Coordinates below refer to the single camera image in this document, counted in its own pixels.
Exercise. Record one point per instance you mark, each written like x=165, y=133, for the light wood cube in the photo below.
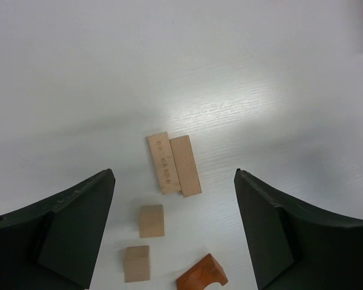
x=136, y=264

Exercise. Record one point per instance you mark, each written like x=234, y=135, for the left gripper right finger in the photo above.
x=294, y=244

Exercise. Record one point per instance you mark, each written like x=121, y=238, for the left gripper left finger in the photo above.
x=54, y=243

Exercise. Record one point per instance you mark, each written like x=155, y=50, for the long engraved wood block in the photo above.
x=164, y=163

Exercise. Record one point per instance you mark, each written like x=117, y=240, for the orange arch wood block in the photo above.
x=205, y=272

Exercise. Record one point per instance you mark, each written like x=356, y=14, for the light wood cube letter H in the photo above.
x=151, y=221

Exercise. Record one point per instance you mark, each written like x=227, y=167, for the long plain wood block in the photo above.
x=186, y=166

